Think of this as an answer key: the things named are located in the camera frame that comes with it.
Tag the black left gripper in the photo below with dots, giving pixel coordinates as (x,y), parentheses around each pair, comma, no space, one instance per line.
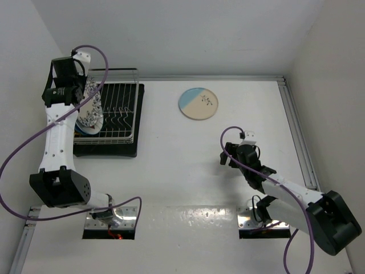
(80,76)

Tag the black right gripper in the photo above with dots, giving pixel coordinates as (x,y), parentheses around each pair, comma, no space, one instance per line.
(231,149)

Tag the blue polka dot plate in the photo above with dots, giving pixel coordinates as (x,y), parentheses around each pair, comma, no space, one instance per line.
(78,131)

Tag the blue floral pattern plate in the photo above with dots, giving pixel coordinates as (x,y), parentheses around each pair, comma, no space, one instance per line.
(90,118)

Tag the blue and beige plate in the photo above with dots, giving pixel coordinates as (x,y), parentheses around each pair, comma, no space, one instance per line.
(198,103)

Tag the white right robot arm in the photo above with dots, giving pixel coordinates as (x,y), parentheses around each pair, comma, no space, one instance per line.
(324,216)

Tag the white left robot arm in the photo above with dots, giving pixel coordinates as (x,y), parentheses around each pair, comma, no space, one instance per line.
(57,182)

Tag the black drip tray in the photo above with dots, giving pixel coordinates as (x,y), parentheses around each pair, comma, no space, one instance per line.
(124,150)

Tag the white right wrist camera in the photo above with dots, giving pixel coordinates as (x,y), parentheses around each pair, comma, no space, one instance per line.
(247,137)

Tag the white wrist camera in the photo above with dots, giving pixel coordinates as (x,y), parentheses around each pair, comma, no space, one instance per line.
(247,137)
(82,56)

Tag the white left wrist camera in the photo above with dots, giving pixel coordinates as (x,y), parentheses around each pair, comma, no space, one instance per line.
(82,56)

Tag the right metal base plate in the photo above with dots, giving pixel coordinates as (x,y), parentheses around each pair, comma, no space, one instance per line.
(246,220)

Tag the metal base plate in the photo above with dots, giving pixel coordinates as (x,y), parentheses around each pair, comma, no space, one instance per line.
(246,220)
(117,218)

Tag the white wire dish rack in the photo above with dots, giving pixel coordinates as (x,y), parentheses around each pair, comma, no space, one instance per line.
(119,96)

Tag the aluminium table frame rail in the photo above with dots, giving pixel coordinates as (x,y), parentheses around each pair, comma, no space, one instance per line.
(305,161)

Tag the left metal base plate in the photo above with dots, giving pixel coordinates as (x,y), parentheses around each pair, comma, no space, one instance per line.
(117,218)

